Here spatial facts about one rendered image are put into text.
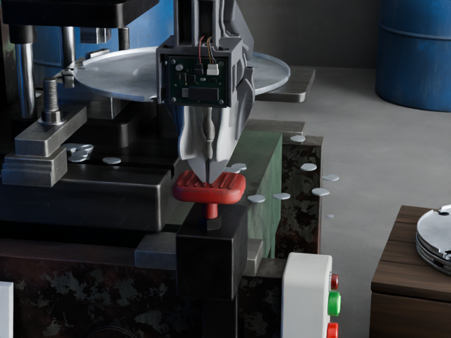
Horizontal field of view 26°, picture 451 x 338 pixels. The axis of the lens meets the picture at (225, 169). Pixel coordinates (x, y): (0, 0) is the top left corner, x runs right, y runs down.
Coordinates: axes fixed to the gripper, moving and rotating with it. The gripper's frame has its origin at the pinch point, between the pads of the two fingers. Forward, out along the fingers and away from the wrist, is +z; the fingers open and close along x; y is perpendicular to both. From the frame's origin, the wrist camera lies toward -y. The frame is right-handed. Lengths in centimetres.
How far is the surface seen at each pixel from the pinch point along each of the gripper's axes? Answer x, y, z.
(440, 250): 28, -70, 38
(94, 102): -20.3, -25.6, 1.1
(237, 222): 2.8, -1.3, 6.3
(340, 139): -1, -252, 77
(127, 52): -20.6, -42.9, -1.5
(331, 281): 12.4, -8.3, 15.6
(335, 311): 12.9, -7.7, 19.0
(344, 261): 7, -146, 77
